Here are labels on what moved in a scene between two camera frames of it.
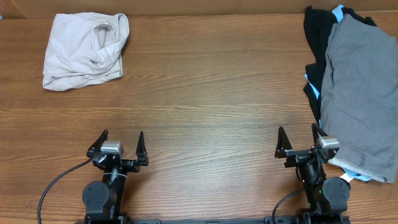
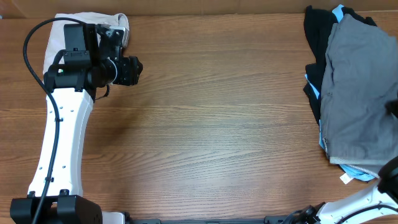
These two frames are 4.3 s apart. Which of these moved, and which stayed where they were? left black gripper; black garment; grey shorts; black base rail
Moved: left black gripper
Stayed: grey shorts; black garment; black base rail
